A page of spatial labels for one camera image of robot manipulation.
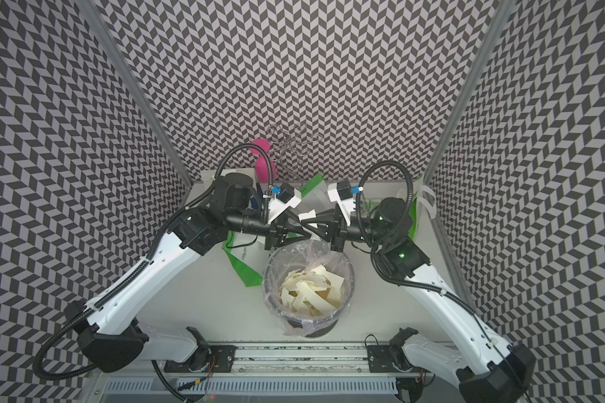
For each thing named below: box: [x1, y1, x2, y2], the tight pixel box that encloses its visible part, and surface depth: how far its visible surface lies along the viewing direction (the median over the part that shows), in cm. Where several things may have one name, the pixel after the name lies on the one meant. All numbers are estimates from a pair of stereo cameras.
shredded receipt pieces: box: [279, 264, 346, 317], surface depth 74 cm
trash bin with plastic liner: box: [263, 239, 356, 339], surface depth 72 cm
